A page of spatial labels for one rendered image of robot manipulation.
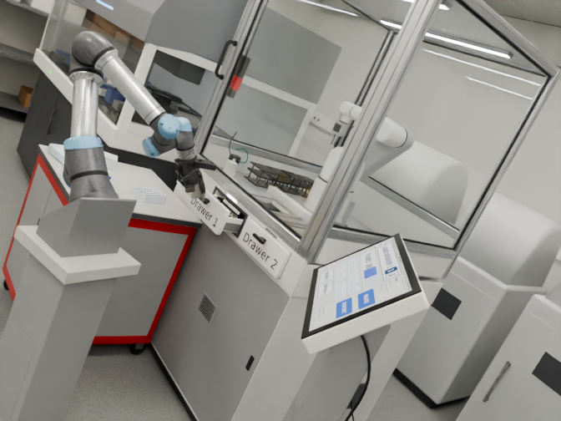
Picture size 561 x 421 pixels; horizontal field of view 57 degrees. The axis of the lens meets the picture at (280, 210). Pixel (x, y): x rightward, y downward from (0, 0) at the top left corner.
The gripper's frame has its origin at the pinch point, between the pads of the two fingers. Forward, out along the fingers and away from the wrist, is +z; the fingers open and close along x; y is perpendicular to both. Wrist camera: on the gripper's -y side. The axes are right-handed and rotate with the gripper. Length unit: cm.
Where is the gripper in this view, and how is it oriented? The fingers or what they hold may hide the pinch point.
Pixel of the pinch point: (201, 196)
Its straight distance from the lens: 216.7
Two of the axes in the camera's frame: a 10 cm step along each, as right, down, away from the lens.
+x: 5.5, 4.5, -7.1
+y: -8.3, 3.9, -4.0
